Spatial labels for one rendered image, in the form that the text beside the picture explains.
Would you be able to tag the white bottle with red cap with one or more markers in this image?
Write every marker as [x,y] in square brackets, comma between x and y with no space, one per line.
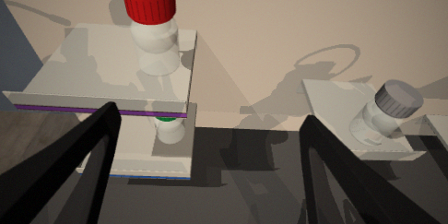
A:
[155,35]

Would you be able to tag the large beige wall panel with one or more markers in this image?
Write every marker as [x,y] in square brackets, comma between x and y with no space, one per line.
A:
[251,55]

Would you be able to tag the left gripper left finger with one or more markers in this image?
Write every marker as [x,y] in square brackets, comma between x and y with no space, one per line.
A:
[26,188]

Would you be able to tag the white bottle with grey cap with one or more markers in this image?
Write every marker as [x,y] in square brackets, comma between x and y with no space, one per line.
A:
[393,102]

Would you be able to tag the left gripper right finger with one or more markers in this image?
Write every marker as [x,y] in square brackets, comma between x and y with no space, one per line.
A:
[376,200]

